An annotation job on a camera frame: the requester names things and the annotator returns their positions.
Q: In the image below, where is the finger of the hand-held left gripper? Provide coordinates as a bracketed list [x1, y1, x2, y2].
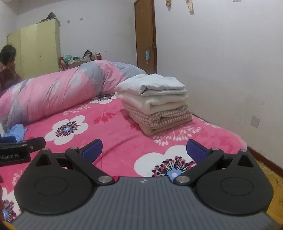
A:
[0, 137, 46, 153]
[0, 136, 17, 144]

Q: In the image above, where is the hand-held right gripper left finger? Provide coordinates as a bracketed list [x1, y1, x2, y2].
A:
[35, 139, 115, 185]

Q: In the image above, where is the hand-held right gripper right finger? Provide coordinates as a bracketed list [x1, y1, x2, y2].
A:
[173, 139, 255, 185]

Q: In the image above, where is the light blue garment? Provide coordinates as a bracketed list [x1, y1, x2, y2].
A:
[4, 124, 28, 142]

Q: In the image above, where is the pink floral bed blanket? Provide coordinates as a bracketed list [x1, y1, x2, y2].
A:
[0, 93, 248, 224]

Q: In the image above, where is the beige folded cloth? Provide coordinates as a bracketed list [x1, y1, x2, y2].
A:
[128, 112, 193, 136]

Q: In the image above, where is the pink grey floral duvet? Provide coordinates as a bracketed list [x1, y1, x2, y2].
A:
[0, 60, 146, 125]

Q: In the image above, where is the clutter of bags and boxes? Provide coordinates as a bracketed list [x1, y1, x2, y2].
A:
[59, 50, 103, 71]

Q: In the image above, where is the pale yellow wardrobe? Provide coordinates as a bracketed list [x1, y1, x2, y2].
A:
[7, 18, 61, 80]

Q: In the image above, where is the brown wooden door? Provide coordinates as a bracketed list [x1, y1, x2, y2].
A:
[134, 0, 158, 74]

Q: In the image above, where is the dark bag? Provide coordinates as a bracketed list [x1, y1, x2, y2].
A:
[41, 12, 58, 22]

